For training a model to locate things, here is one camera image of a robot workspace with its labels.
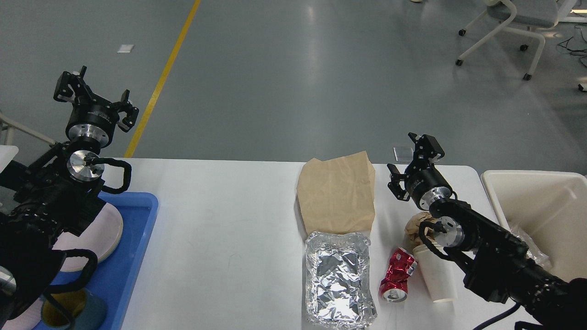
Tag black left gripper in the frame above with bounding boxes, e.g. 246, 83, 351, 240
53, 66, 140, 148

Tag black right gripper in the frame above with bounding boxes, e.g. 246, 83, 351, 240
387, 133, 454, 211

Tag brown paper bag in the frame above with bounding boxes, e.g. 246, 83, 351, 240
296, 151, 376, 234

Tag pink plastic plate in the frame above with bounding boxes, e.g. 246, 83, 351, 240
53, 203, 123, 263

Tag pink mug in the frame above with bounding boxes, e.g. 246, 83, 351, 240
2, 306, 41, 330

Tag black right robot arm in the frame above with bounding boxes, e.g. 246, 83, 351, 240
387, 133, 587, 330

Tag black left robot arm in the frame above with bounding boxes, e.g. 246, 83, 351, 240
0, 66, 139, 325

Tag silver floor socket plate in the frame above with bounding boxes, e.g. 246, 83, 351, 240
393, 146, 413, 163

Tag crumpled brown paper ball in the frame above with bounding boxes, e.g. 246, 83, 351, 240
404, 211, 437, 248

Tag white chair leg left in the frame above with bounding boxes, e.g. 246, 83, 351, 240
0, 112, 57, 147

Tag white paper cup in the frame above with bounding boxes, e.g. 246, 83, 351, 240
413, 244, 458, 303

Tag crushed red soda can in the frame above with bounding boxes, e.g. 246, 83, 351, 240
379, 247, 418, 303

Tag yellow plastic plate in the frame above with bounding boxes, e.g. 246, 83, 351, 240
55, 221, 124, 264

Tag beige plastic bin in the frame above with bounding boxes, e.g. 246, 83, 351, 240
482, 170, 587, 281

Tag aluminium foil tray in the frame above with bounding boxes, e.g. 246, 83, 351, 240
305, 231, 377, 330

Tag clear plastic wrap in bin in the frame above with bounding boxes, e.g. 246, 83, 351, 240
509, 224, 552, 271

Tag blue plastic tray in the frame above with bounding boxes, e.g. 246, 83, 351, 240
32, 191, 159, 330

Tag white office chair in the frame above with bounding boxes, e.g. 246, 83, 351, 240
455, 0, 560, 81

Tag black floor cables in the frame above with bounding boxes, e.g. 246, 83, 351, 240
557, 23, 587, 69

